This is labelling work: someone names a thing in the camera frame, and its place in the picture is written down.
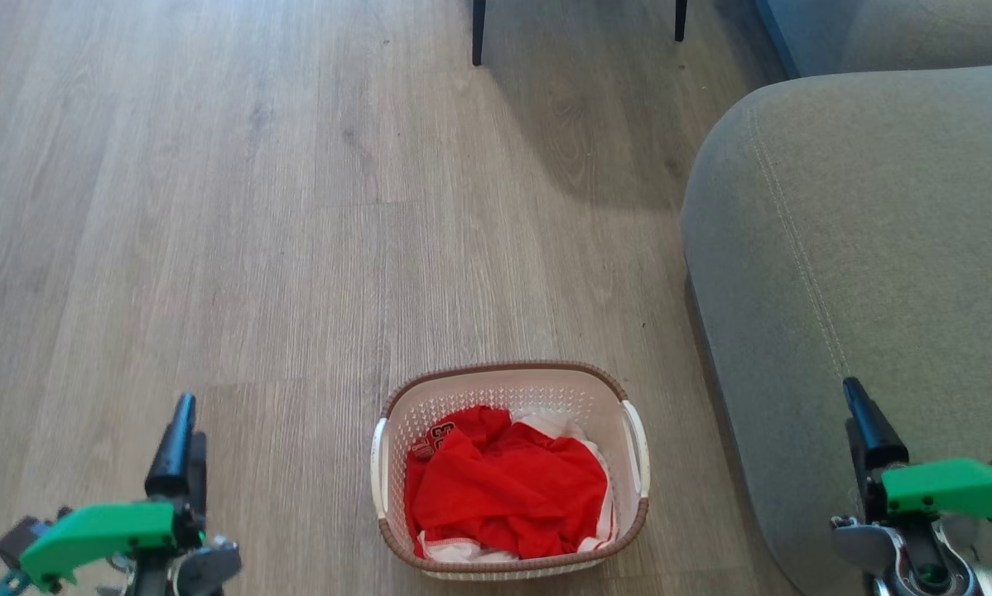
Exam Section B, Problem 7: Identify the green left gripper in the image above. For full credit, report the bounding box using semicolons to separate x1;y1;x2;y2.
19;393;209;594

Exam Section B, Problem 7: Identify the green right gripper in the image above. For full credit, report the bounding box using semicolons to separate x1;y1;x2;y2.
842;377;992;541

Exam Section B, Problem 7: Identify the white brown-rimmed laundry basket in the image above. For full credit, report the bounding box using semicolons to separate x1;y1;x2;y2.
370;361;652;581

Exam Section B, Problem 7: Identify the grey fabric sofa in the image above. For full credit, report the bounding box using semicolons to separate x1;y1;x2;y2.
680;65;992;596

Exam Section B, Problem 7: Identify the red sports jersey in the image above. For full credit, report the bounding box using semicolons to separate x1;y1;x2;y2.
404;405;609;560

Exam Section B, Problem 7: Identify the blue-grey sofa section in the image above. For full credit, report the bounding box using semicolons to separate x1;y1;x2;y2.
754;0;992;80

